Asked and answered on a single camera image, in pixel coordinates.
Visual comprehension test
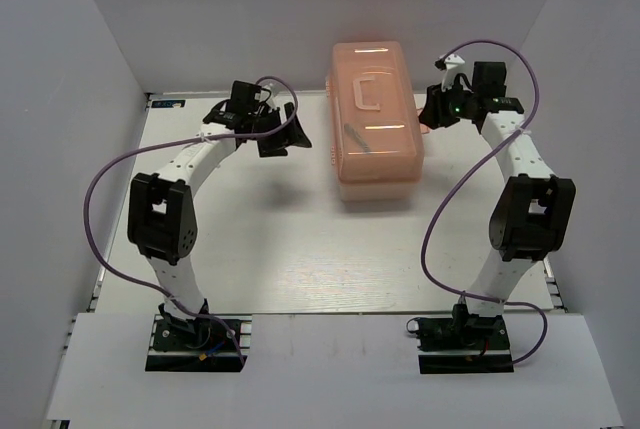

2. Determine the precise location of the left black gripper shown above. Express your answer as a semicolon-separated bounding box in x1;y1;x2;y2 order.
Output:
248;101;312;157

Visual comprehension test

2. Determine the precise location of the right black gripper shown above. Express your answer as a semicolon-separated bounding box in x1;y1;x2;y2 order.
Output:
416;77;477;130

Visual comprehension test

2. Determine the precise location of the pink plastic tool box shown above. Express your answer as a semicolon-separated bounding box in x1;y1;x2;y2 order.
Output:
326;41;425;212

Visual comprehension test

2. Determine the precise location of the black precision screwdriver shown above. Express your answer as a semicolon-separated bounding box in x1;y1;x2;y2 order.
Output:
343;123;371;154

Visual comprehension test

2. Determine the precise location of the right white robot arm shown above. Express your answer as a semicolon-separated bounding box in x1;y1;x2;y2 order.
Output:
419;55;576;348

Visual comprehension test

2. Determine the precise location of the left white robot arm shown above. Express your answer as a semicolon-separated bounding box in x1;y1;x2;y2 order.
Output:
127;77;312;348

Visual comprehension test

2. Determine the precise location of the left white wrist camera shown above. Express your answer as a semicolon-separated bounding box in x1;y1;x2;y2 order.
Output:
259;82;280;108

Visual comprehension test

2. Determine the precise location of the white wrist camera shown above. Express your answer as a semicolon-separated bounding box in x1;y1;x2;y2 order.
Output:
259;82;280;108
434;53;466;92

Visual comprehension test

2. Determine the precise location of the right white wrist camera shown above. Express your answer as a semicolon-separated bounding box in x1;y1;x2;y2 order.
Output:
434;53;466;92

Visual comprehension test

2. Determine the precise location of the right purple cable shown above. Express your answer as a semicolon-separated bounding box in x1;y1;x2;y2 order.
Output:
420;39;548;365

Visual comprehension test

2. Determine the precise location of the purple cable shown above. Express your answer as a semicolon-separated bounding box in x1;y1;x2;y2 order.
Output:
420;39;548;365
82;76;299;366

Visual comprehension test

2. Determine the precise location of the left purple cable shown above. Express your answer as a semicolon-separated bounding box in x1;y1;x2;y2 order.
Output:
82;76;299;366

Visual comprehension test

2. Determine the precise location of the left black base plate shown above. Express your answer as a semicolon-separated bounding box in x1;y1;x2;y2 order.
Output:
145;315;252;373

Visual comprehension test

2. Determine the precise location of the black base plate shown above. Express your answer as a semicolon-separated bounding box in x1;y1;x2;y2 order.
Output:
406;303;514;375
145;315;252;373

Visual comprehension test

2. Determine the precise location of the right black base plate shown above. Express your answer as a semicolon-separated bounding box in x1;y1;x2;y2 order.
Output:
406;303;514;375

